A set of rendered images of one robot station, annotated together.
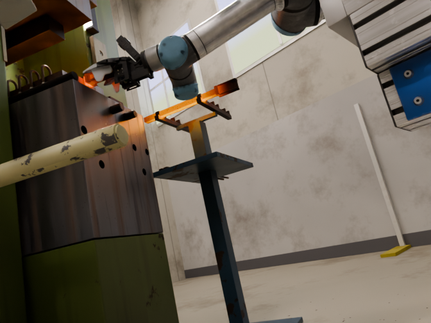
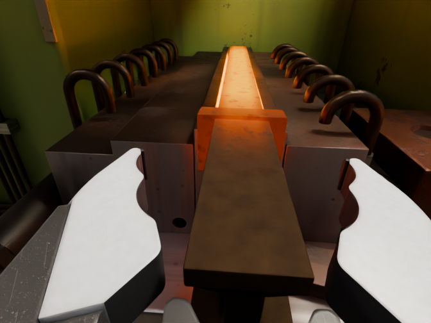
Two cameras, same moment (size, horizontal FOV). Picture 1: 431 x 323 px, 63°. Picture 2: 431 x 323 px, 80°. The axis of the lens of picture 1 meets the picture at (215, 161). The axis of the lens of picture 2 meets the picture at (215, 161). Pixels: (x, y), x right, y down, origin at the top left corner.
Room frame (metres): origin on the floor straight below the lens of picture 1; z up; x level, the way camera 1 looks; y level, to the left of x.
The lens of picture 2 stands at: (1.00, 0.22, 1.06)
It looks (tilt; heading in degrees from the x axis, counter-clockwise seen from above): 30 degrees down; 77
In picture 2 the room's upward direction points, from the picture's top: 1 degrees clockwise
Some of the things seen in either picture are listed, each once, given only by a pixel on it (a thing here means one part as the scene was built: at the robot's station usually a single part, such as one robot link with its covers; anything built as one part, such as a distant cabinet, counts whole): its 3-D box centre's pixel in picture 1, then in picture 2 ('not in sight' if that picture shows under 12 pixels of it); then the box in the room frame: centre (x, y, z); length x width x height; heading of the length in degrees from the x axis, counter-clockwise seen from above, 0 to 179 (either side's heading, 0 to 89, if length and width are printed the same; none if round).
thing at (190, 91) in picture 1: (183, 77); not in sight; (0.94, 0.04, 0.88); 0.11 x 0.08 x 0.11; 178
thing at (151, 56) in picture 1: (155, 59); not in sight; (0.98, 0.11, 0.98); 0.08 x 0.05 x 0.08; 164
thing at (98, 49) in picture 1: (99, 57); not in sight; (1.36, 0.39, 1.27); 0.09 x 0.02 x 0.17; 164
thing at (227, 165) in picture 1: (206, 169); not in sight; (1.51, 0.05, 0.71); 0.40 x 0.30 x 0.02; 156
